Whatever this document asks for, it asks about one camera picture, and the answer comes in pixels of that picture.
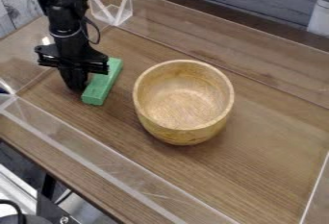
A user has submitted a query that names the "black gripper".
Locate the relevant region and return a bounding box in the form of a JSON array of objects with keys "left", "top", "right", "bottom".
[{"left": 34, "top": 32, "right": 108, "bottom": 91}]

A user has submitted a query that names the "green rectangular block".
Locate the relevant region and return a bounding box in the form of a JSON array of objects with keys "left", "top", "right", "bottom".
[{"left": 81, "top": 58, "right": 123, "bottom": 106}]

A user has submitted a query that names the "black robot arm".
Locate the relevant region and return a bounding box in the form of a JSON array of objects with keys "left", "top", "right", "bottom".
[{"left": 34, "top": 0, "right": 109, "bottom": 91}]

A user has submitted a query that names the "brown wooden bowl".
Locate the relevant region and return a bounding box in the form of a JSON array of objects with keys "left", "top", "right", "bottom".
[{"left": 132, "top": 60, "right": 235, "bottom": 145}]

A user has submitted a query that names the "clear acrylic corner bracket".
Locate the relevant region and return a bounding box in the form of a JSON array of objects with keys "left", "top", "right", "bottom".
[{"left": 88, "top": 0, "right": 133, "bottom": 27}]

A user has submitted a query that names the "clear acrylic front wall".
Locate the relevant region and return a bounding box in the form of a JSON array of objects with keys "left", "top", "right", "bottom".
[{"left": 0, "top": 77, "right": 239, "bottom": 224}]

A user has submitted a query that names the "black metal bracket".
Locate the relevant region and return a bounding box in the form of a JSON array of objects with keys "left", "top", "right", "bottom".
[{"left": 36, "top": 193, "right": 81, "bottom": 224}]

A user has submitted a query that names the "black cable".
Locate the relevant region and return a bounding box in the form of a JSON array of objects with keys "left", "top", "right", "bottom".
[{"left": 0, "top": 199, "right": 25, "bottom": 224}]

